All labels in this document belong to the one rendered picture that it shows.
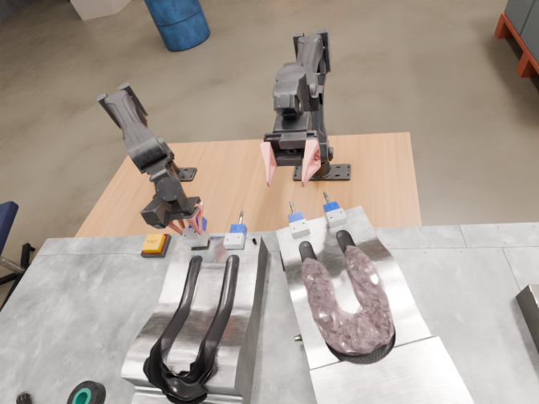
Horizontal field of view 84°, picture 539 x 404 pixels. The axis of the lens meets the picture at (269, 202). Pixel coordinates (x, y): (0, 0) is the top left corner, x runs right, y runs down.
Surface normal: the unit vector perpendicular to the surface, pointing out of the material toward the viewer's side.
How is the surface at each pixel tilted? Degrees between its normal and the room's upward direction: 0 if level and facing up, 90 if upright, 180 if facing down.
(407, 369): 0
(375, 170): 0
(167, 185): 70
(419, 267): 0
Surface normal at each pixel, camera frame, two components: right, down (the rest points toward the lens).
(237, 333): -0.14, -0.91
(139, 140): -0.12, -0.49
